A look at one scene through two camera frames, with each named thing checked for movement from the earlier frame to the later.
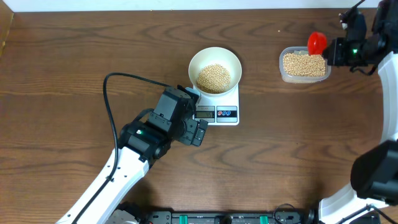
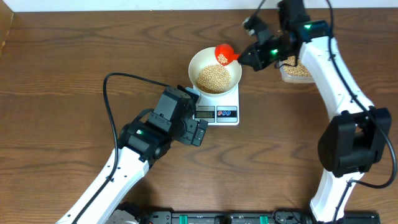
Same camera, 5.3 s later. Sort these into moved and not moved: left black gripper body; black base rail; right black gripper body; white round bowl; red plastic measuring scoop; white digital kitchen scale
Moved: right black gripper body; red plastic measuring scoop
Not moved: black base rail; white digital kitchen scale; left black gripper body; white round bowl
